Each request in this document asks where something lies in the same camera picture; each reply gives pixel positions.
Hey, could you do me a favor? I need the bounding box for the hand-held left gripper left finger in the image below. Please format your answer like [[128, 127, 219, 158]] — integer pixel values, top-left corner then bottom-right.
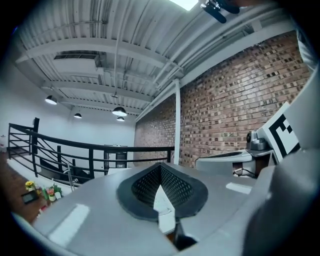
[[31, 161, 181, 256]]

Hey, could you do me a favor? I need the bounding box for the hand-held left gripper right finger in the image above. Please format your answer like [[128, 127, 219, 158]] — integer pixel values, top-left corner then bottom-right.
[[159, 161, 262, 256]]

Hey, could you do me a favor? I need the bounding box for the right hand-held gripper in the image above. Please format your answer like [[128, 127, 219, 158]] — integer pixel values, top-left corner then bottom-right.
[[195, 101, 302, 176]]

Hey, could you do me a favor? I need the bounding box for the metal stand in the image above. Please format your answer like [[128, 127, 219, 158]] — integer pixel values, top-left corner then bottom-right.
[[66, 163, 76, 194]]

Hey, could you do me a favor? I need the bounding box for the orange flower pot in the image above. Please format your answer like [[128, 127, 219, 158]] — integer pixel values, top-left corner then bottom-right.
[[45, 182, 63, 202]]

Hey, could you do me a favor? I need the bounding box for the white column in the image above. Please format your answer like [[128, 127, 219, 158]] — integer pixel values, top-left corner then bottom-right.
[[174, 78, 182, 166]]

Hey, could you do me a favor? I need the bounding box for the black metal railing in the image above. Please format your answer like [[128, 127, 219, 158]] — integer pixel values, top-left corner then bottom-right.
[[6, 116, 176, 186]]

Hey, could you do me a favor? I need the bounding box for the person's white t-shirt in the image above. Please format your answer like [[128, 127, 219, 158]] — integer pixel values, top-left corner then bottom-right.
[[289, 24, 320, 151]]

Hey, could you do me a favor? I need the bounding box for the ceiling air vent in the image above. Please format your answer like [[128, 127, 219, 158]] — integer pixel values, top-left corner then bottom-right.
[[53, 50, 101, 74]]

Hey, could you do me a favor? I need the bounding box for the long ceiling light panel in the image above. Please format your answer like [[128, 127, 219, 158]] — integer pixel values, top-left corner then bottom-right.
[[169, 0, 199, 12]]

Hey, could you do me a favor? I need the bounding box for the grey gripper-mounted camera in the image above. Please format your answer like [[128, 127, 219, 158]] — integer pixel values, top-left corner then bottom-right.
[[245, 129, 266, 151]]

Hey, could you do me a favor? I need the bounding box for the black picture frame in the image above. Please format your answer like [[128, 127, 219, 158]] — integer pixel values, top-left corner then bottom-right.
[[20, 192, 40, 205]]

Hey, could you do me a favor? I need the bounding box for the black head-worn camera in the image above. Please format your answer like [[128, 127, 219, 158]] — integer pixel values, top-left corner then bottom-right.
[[200, 0, 241, 25]]

